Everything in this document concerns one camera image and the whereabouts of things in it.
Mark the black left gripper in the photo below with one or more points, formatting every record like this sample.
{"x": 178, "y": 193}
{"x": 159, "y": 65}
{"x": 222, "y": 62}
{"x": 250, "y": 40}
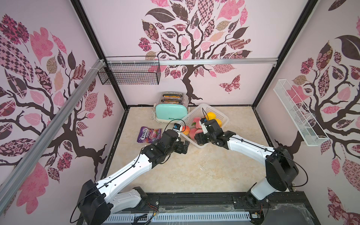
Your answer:
{"x": 179, "y": 149}

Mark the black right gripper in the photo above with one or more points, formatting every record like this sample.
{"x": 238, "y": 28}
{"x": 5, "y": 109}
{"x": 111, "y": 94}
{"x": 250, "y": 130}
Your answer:
{"x": 202, "y": 138}

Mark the yellow peach front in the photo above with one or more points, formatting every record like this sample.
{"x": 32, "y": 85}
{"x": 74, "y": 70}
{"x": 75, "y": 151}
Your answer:
{"x": 210, "y": 116}

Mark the yellow peach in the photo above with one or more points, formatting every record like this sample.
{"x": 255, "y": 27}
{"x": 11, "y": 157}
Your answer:
{"x": 219, "y": 122}
{"x": 210, "y": 116}

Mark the orange pink peach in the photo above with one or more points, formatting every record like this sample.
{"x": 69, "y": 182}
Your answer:
{"x": 186, "y": 131}

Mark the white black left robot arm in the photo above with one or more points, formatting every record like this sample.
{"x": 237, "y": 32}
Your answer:
{"x": 98, "y": 200}

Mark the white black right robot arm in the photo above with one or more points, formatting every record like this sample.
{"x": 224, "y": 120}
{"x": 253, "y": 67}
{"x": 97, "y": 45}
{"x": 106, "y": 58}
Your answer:
{"x": 281, "y": 170}

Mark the white plastic basket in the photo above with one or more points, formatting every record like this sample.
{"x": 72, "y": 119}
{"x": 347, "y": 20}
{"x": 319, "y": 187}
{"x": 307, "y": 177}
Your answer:
{"x": 200, "y": 111}

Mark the purple candy bag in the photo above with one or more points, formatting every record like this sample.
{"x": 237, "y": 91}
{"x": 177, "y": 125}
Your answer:
{"x": 149, "y": 135}

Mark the mint green toaster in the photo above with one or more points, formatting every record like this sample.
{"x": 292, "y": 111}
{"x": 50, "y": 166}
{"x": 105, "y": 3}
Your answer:
{"x": 171, "y": 105}

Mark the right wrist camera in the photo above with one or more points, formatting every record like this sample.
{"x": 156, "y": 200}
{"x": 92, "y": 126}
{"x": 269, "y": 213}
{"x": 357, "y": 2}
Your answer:
{"x": 204, "y": 122}

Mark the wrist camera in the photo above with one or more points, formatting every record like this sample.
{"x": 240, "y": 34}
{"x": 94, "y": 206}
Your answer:
{"x": 177, "y": 127}
{"x": 204, "y": 122}

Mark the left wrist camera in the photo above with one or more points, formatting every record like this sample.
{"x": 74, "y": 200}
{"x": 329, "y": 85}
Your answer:
{"x": 177, "y": 127}

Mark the white slotted cable duct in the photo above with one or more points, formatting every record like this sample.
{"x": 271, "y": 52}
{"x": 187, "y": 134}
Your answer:
{"x": 177, "y": 217}

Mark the aluminium rail back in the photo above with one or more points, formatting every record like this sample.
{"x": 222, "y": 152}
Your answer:
{"x": 197, "y": 61}

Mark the aluminium rail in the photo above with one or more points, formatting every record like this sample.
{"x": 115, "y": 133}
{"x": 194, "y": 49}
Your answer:
{"x": 17, "y": 177}
{"x": 197, "y": 61}

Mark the black wire wall basket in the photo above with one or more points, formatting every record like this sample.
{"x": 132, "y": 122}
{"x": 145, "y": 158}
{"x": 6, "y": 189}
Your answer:
{"x": 131, "y": 70}

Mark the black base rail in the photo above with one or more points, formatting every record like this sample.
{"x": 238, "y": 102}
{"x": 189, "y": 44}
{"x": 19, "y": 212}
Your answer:
{"x": 288, "y": 208}

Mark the white wire wall shelf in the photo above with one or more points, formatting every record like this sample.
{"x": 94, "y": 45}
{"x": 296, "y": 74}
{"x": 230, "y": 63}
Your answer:
{"x": 293, "y": 98}

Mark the aluminium rail left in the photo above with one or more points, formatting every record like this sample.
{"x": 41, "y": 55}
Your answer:
{"x": 17, "y": 177}

